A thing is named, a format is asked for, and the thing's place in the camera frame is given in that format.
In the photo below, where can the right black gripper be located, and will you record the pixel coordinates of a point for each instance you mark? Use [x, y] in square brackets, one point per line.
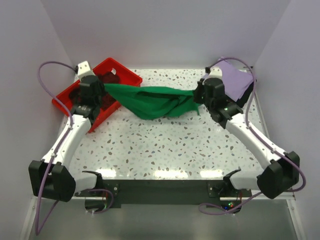
[200, 86]

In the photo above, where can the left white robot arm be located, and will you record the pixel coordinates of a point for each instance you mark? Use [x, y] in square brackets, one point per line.
[50, 177]

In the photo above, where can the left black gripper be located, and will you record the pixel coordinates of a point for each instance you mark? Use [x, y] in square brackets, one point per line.
[101, 87]

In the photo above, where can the folded black t shirt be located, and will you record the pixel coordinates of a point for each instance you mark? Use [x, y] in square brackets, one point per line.
[245, 97]

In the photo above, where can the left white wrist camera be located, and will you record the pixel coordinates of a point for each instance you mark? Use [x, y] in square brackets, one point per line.
[84, 69]

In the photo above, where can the folded lilac t shirt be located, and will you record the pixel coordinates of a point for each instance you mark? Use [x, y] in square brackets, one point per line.
[235, 81]

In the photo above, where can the dark red t shirt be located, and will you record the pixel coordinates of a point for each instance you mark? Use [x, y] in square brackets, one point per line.
[107, 100]

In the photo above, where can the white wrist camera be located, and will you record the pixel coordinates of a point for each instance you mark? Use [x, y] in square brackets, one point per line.
[84, 69]
[213, 72]

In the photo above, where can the green t shirt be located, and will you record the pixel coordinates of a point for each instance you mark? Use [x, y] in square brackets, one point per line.
[153, 102]

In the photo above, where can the red plastic bin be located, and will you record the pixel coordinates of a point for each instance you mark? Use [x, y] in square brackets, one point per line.
[94, 112]

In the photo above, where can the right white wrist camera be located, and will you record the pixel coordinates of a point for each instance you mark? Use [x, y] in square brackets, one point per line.
[213, 72]

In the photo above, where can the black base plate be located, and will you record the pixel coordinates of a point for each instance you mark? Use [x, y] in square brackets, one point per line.
[172, 192]

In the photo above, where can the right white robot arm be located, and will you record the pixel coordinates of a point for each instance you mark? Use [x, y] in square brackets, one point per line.
[280, 169]

